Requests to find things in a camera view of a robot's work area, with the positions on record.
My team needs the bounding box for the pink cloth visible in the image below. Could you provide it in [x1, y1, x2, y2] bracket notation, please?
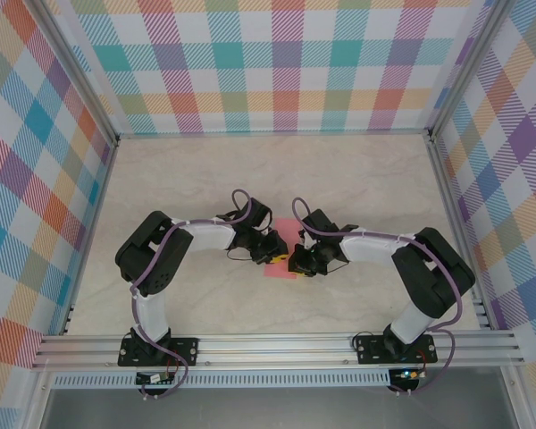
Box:
[263, 217, 301, 282]

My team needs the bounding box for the grey metal panel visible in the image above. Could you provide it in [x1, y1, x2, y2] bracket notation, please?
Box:
[39, 386, 519, 429]

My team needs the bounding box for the aluminium mounting rail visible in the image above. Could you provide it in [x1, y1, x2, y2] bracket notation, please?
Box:
[30, 329, 526, 371]

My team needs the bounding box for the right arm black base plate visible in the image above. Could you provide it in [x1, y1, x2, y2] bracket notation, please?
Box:
[354, 332, 438, 366]

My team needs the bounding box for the thin aluminium rail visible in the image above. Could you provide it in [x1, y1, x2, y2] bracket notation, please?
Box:
[115, 129, 432, 140]

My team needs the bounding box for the perforated metal cable tray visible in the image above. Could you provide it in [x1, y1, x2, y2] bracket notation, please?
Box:
[51, 366, 423, 389]

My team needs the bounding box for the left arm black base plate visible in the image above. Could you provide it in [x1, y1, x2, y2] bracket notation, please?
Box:
[117, 335, 201, 367]

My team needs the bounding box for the aluminium side rail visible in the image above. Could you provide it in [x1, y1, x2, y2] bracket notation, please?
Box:
[426, 133, 492, 332]
[60, 139, 120, 336]

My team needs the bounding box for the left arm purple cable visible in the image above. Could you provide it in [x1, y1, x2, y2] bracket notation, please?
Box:
[130, 189, 255, 402]

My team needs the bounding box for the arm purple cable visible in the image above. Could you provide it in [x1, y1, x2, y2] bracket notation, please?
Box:
[130, 189, 255, 402]
[291, 196, 465, 398]

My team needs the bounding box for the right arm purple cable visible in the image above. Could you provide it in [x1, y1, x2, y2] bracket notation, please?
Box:
[291, 196, 465, 398]

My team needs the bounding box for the aluminium frame post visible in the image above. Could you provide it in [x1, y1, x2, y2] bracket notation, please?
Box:
[29, 0, 120, 147]
[428, 0, 506, 140]

